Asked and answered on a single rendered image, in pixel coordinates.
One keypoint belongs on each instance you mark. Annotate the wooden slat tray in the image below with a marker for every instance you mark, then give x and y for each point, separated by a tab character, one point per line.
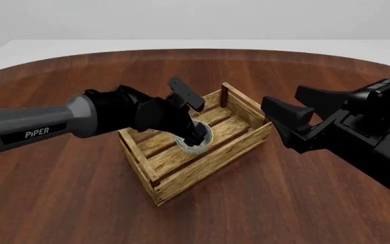
195	162

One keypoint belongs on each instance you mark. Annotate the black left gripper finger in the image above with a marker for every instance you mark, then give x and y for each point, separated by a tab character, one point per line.
195	134

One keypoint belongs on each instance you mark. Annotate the silver-grey left robot arm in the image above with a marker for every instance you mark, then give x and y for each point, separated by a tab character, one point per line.
39	119

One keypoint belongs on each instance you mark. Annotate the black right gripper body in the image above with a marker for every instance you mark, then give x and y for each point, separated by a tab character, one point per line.
330	132

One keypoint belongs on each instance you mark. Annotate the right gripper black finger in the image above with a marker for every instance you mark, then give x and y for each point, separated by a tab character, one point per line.
320	97
284	114

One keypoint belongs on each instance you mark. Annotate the left gripper's flat plate on stalk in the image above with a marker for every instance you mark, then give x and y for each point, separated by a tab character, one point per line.
189	94

